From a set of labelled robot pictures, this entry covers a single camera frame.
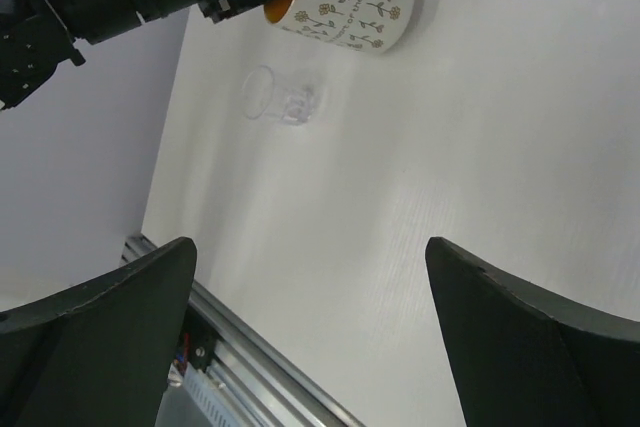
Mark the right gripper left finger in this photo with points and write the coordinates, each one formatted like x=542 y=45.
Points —
x=98 y=353

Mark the perforated cable duct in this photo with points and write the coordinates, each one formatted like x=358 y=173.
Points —
x=193 y=399

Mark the aluminium mounting rail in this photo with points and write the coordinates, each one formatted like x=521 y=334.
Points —
x=217 y=342

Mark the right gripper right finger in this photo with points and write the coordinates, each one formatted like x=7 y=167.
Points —
x=521 y=355

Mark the clear glass cup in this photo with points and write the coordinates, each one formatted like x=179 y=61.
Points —
x=269 y=95

